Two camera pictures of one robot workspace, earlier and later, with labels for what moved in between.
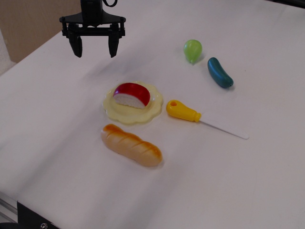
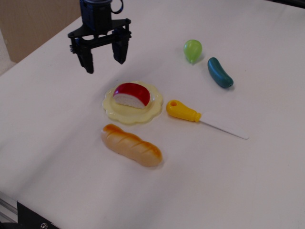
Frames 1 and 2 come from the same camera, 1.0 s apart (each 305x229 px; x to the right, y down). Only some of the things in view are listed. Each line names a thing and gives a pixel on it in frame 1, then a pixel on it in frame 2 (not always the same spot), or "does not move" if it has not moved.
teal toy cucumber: (217, 74) does not move
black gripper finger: (75, 39) to (85, 55)
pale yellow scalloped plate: (126, 114) does not move
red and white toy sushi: (132, 95) does not move
